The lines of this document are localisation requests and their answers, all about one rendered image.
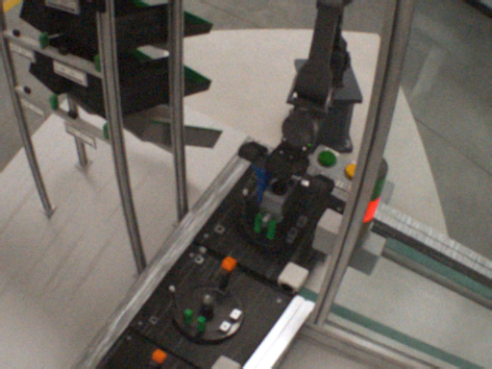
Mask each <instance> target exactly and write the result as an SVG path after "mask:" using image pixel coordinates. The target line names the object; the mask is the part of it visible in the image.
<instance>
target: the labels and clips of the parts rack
mask: <svg viewBox="0 0 492 369"><path fill-rule="evenodd" d="M45 4H46V5H48V6H50V7H53V8H58V9H60V10H65V11H68V12H73V13H75V14H80V6H79V5H80V3H79V0H45ZM91 8H92V10H93V11H95V12H99V13H106V12H107V0H91ZM12 33H13V36H15V37H19V36H20V31H19V30H16V29H13V31H12ZM39 42H40V48H41V49H42V50H45V48H46V47H47V46H49V43H50V42H49V36H48V33H46V32H44V33H42V34H41V35H40V36H39ZM9 45H10V47H11V52H12V53H15V54H16V55H17V56H19V57H22V58H24V59H26V60H29V61H30V62H36V57H35V51H33V50H32V49H31V50H30V49H29V48H28V49H27V48H26V47H24V46H22V45H19V44H16V43H14V42H12V41H9ZM58 51H59V54H61V55H62V56H66V55H67V53H68V51H67V49H66V48H65V47H64V48H63V47H62V46H61V47H60V48H58ZM94 61H95V69H96V70H95V71H97V72H98V73H101V72H102V71H101V63H100V61H101V60H100V53H99V54H97V55H96V57H95V59H94ZM53 62H54V69H55V72H56V73H59V74H61V75H63V76H64V77H66V78H69V79H70V80H73V81H74V82H77V83H79V84H82V85H84V86H88V84H87V81H86V80H87V78H86V73H85V72H84V71H81V70H79V69H77V68H73V67H72V66H69V65H67V64H65V63H62V62H58V61H55V60H53ZM23 89H24V92H25V93H27V94H31V89H30V88H28V87H27V86H24V87H23ZM20 99H21V103H22V107H24V108H25V109H27V110H28V111H31V112H32V113H35V114H36V115H37V116H39V117H41V118H42V119H45V120H46V121H47V117H46V112H45V109H42V108H41V107H40V106H37V105H36V104H34V103H32V102H31V101H29V100H27V99H25V98H24V97H20ZM49 100H50V105H51V110H53V111H55V110H56V109H57V108H58V107H59V105H60V103H59V98H58V95H57V94H56V93H54V94H53V95H52V96H50V98H49ZM68 116H69V117H71V118H72V119H76V118H77V113H76V112H75V111H72V110H69V111H68ZM63 123H64V127H65V132H66V133H68V134H70V135H72V136H74V137H75V138H77V139H80V140H81V141H82V142H83V143H85V144H86V145H89V146H90V147H92V148H94V149H95V150H97V146H96V142H95V141H96V138H94V137H92V136H91V135H89V134H87V133H86V132H83V131H82V130H80V129H79V128H76V127H74V126H73V125H71V124H70V123H69V124H68V123H67V122H65V121H63ZM103 130H104V131H103V134H104V139H105V140H107V141H109V140H110V137H109V128H108V123H106V124H105V125H104V126H103ZM149 143H151V142H149ZM151 144H153V145H155V146H157V147H159V148H161V149H162V150H164V151H166V152H168V153H170V154H172V155H173V151H172V144H167V143H163V144H158V143H151Z"/></svg>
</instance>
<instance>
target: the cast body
mask: <svg viewBox="0 0 492 369"><path fill-rule="evenodd" d="M292 191H293V187H292V186H290V185H288V184H286V183H284V182H282V181H278V180H276V179H274V180H273V181H272V183H271V184H270V185H269V186H268V187H266V189H265V190H264V191H263V194H262V202H261V204H260V209H259V213H260V214H262V215H263V216H264V217H263V218H262V222H261V226H262V227H264V228H266V227H267V224H268V222H269V221H271V219H273V220H275V221H277V223H280V221H281V220H282V218H283V216H282V212H283V207H284V205H285V204H287V202H288V200H289V198H290V196H291V194H292Z"/></svg>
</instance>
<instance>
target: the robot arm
mask: <svg viewBox="0 0 492 369"><path fill-rule="evenodd" d="M353 1H354V0H317V2H316V6H315V7H316V9H317V10H318V12H317V15H316V21H315V24H314V30H313V33H312V41H311V44H310V46H309V47H310V50H309V53H308V57H307V62H306V63H305V64H304V65H303V66H302V67H301V68H299V70H298V73H299V74H298V75H297V74H296V76H295V77H294V80H293V83H292V86H291V89H290V90H289V92H288V95H287V98H286V101H285V102H286V104H289V105H293V106H294V108H293V111H292V113H291V114H290V115H289V116H288V117H287V118H286V119H285V120H284V122H283V124H282V133H283V136H282V139H281V143H280V144H279V145H278V146H277V147H276V148H275V149H274V150H273V151H272V152H271V155H270V154H267V151H268V149H267V148H266V147H264V146H262V144H260V143H258V142H256V141H254V140H253V141H249V142H246V143H243V144H242V146H241V147H240V149H239V151H237V155H238V156H240V157H241V158H243V159H245V160H247V161H248V162H250V163H251V162H254V163H253V165H251V168H252V169H255V170H256V172H257V174H258V204H260V203H261V202H262V194H263V191H264V190H265V189H266V187H268V184H270V182H271V179H272V175H273V172H275V173H277V174H279V175H281V178H283V179H285V180H289V179H291V178H292V176H293V178H295V179H297V180H299V184H297V185H295V186H294V187H293V191H292V194H291V196H290V198H289V200H288V202H287V204H285V205H284V207H283V212H282V216H284V215H285V214H286V213H287V212H289V211H290V209H291V208H292V207H293V205H294V204H295V203H296V202H297V201H298V200H299V199H300V198H301V197H302V196H303V195H309V194H310V193H311V192H313V193H315V195H317V196H319V197H321V198H326V197H327V195H329V194H330V193H332V192H333V190H334V188H335V181H334V180H332V179H330V178H328V177H326V176H324V175H322V173H320V175H319V174H317V176H315V177H314V176H312V174H309V173H307V170H308V165H309V159H308V155H309V153H310V150H311V148H312V147H313V144H314V140H315V138H316V137H317V134H318V132H319V129H320V127H321V125H322V123H321V122H322V120H323V118H322V117H323V115H322V113H323V114H327V113H328V111H332V103H333V100H334V97H335V90H334V88H335V87H344V84H343V73H344V71H347V68H348V67H351V60H352V58H351V55H350V52H349V51H347V46H348V43H347V41H346V40H345V39H344V38H343V36H342V30H343V29H342V26H343V18H344V15H343V13H344V11H345V9H344V7H346V6H347V5H349V4H351V3H353ZM294 92H295V93H296V96H297V97H294V96H293V94H294ZM292 96H293V97H294V98H293V99H292ZM326 101H327V102H326ZM324 102H326V107H325V108H324V104H325V103H324ZM323 108H324V109H323Z"/></svg>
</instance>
